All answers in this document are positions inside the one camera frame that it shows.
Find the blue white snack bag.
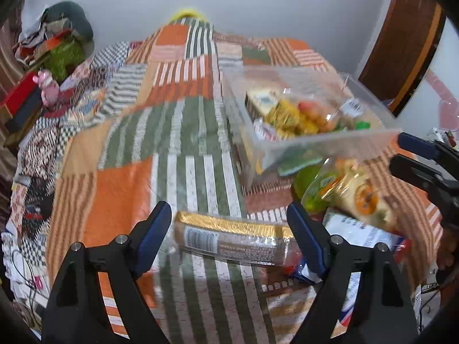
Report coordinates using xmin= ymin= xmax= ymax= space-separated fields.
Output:
xmin=290 ymin=209 xmax=412 ymax=327

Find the orange label cracker packet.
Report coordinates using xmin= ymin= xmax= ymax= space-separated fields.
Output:
xmin=301 ymin=158 xmax=397 ymax=233

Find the brown biscuit packet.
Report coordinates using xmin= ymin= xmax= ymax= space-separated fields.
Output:
xmin=173 ymin=211 xmax=300 ymax=266

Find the clear plastic storage bin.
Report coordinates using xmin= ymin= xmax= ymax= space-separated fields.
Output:
xmin=223 ymin=66 xmax=401 ymax=188

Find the brown wooden door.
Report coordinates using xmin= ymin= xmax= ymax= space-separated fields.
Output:
xmin=359 ymin=0 xmax=447 ymax=116

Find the green jelly cup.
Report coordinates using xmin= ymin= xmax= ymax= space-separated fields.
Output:
xmin=293 ymin=164 xmax=334 ymax=215

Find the green snack packet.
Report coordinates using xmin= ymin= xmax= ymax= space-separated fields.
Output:
xmin=277 ymin=149 xmax=324 ymax=177

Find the yellow snack packet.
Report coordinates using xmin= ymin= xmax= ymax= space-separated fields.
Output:
xmin=264 ymin=99 xmax=304 ymax=140

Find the patchwork orange green blanket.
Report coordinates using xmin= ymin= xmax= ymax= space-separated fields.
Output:
xmin=12 ymin=18 xmax=441 ymax=343

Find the red shoe box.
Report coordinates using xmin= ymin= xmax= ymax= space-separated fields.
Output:
xmin=1 ymin=71 xmax=37 ymax=118

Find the pink plush toy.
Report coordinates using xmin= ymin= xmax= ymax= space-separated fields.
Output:
xmin=33 ymin=70 xmax=59 ymax=107

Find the yellow curved tube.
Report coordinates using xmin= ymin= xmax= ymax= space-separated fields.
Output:
xmin=170 ymin=8 xmax=208 ymax=22

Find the dark green pillow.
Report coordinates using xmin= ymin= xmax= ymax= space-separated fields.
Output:
xmin=44 ymin=1 xmax=93 ymax=42

